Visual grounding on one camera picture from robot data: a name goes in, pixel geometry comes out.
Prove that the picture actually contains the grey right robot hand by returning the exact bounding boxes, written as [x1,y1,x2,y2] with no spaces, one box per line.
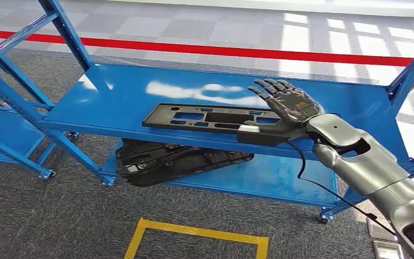
[244,78,324,140]

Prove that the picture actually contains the black plastic panel part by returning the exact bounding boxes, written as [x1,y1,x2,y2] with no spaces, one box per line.
[142,103,290,137]

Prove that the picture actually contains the black ribbed moulded part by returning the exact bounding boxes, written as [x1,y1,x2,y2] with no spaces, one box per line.
[115,138,255,188]

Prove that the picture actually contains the large blue metal shelf rack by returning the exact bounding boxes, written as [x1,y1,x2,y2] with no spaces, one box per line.
[0,0,414,225]

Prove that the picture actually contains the red floor tape line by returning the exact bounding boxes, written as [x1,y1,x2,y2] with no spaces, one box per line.
[0,29,413,67]

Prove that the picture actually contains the grey floor socket plate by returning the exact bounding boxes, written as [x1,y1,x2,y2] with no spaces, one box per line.
[367,218,397,241]
[372,240,404,259]

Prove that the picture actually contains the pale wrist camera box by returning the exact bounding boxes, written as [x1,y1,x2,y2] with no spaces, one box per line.
[237,123,288,147]

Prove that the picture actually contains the black camera cable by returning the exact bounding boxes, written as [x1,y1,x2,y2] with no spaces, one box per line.
[284,139,397,237]

